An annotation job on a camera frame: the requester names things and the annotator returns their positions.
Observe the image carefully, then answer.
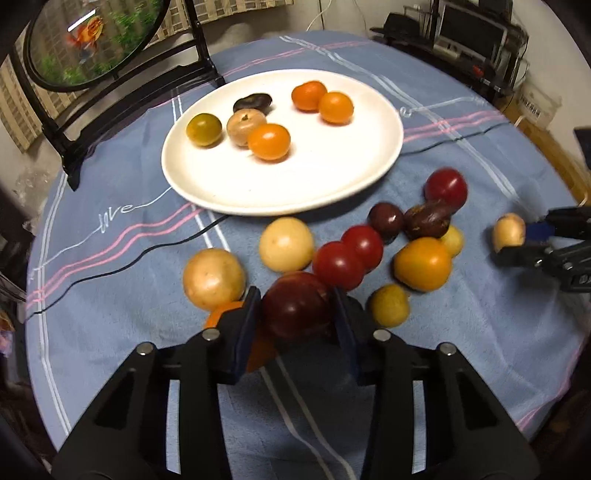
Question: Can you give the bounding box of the red tomato front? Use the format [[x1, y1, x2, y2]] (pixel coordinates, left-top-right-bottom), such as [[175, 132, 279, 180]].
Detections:
[[311, 241, 365, 292]]

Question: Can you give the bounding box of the small tan fruit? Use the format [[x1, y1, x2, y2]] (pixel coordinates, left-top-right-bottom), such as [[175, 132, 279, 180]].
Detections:
[[492, 213, 526, 252]]

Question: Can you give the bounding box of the orange tangerine back left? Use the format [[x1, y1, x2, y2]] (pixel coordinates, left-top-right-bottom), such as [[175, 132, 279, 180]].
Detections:
[[291, 80, 328, 112]]

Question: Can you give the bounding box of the black computer monitor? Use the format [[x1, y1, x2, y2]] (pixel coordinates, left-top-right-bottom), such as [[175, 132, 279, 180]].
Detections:
[[436, 1, 508, 63]]

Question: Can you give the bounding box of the dark purple fruit on plate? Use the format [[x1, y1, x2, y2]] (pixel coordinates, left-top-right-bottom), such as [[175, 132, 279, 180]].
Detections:
[[232, 93, 273, 115]]

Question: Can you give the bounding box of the large dark red apple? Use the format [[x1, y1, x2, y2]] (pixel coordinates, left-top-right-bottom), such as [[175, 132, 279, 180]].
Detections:
[[262, 271, 331, 344]]

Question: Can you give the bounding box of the yellow green small fruit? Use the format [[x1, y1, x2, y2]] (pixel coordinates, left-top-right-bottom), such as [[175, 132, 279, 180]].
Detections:
[[367, 283, 410, 328]]

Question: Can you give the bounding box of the orange tangerine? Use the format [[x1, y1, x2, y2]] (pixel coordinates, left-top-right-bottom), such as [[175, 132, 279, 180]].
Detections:
[[291, 80, 328, 112], [318, 91, 355, 125]]

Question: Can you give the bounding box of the green yellow fruit on plate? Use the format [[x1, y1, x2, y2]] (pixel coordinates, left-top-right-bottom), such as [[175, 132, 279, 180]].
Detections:
[[185, 113, 222, 148]]

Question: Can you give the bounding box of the dark purple plum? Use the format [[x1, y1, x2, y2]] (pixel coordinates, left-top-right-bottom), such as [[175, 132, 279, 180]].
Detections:
[[368, 202, 405, 244]]

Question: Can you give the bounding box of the white bucket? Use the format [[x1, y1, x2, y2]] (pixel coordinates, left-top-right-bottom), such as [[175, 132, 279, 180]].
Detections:
[[517, 80, 562, 130]]

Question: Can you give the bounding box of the orange yellow persimmon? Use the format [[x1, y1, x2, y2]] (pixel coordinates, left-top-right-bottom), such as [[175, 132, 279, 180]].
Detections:
[[391, 237, 453, 293]]

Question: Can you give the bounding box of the pale yellow round pear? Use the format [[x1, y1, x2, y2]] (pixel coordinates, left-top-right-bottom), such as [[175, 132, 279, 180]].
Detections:
[[259, 217, 315, 273]]

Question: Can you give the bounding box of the orange tangerine back right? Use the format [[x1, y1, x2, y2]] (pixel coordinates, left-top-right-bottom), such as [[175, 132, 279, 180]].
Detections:
[[318, 91, 355, 125]]

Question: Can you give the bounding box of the black desk shelf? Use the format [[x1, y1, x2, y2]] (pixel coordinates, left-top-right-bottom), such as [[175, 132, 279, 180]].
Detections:
[[370, 1, 529, 103]]

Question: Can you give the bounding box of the beige brown fruit on plate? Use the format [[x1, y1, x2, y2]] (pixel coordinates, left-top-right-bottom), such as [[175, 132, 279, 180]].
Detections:
[[226, 109, 266, 147]]

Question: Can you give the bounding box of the white round plate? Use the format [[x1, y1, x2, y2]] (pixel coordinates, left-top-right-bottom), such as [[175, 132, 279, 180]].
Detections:
[[161, 69, 404, 216]]

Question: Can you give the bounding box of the white power cable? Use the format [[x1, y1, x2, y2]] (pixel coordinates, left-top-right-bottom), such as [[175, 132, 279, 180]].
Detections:
[[303, 0, 371, 38]]

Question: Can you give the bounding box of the goldfish round screen black stand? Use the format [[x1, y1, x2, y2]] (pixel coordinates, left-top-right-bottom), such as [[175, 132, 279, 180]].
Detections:
[[1, 1, 225, 190]]

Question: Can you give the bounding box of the orange tangerine front plate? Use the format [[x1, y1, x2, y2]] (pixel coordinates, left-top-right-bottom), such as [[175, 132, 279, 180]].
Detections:
[[247, 124, 291, 162]]

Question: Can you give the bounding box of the large tan pear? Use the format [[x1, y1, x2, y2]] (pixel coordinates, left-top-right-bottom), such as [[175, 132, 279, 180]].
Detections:
[[182, 248, 246, 311]]

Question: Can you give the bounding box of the red tomato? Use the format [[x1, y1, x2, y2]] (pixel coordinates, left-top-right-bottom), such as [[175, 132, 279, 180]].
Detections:
[[311, 241, 365, 292], [342, 225, 384, 273]]

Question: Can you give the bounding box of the dark brown passion fruit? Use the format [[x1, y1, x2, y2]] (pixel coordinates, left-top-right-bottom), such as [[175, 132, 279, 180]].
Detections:
[[404, 200, 452, 240]]

